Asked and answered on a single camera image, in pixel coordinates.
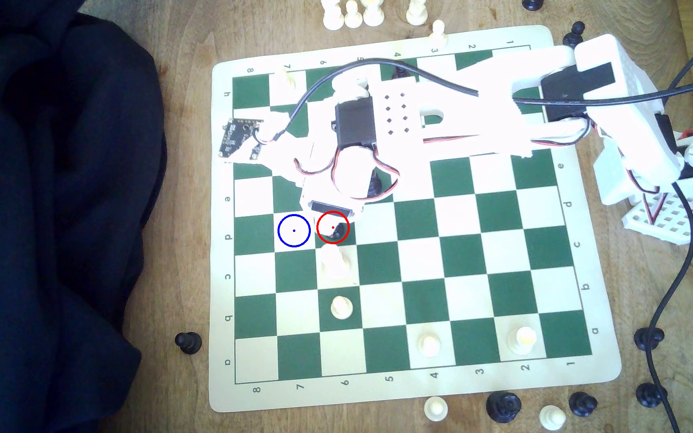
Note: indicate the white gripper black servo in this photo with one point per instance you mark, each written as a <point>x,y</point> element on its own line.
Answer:
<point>329,207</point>

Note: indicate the black chess pawn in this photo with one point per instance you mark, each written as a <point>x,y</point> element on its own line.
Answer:
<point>338,232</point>
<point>574,36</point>
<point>532,3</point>
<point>189,343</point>
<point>582,404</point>
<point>651,394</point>
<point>648,338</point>

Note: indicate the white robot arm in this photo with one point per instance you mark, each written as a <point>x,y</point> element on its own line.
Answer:
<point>473,114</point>

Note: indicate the tall white chess piece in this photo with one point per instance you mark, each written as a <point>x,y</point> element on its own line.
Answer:
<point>335,263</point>

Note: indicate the white chess pawn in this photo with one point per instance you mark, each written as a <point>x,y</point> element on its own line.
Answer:
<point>552,417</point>
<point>435,409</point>
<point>286,78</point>
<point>341,307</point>
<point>429,344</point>
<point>438,28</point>

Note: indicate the green and cream chess mat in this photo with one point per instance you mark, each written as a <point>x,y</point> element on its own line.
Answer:
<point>461,255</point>

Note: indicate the large black chess piece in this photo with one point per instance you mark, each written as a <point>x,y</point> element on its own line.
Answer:
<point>503,407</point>

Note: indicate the dark navy cloth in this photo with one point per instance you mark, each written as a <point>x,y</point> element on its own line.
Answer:
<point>52,210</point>

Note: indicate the bare camera circuit board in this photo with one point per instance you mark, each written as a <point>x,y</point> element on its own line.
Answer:
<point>238,135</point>

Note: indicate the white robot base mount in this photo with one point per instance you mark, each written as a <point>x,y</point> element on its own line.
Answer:
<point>665,216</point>

